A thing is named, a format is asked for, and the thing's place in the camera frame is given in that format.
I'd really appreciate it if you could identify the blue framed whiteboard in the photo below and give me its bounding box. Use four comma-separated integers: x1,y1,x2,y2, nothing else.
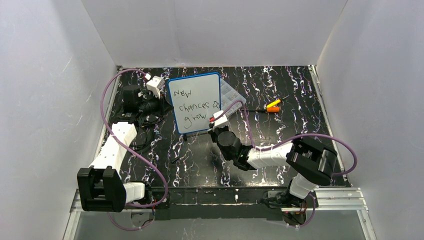
166,72,221,135

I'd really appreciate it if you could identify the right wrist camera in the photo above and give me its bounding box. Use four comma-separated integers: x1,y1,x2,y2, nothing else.
209,110,229,130

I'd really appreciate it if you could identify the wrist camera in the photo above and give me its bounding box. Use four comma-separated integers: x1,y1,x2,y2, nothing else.
146,76,165,99
209,110,229,130

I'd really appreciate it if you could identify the clear plastic screw box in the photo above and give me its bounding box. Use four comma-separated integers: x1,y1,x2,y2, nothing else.
220,78,247,118

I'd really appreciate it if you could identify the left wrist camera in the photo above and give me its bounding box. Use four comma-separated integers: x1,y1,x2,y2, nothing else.
146,76,165,99

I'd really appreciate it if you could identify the black coiled cable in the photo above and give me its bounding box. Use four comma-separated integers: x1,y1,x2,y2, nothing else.
130,122,157,153

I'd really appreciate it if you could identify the orange handled screwdriver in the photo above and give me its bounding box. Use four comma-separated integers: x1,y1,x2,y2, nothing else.
247,106,281,114

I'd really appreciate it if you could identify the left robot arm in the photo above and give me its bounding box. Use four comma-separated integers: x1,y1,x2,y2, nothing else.
77,85,171,213

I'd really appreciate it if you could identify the yellow handled screwdriver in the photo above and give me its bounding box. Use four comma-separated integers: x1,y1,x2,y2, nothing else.
266,95,289,109

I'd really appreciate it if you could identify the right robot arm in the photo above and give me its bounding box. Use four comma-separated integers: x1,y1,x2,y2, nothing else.
208,126,338,204

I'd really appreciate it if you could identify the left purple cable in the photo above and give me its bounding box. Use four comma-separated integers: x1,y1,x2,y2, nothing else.
100,69,169,232

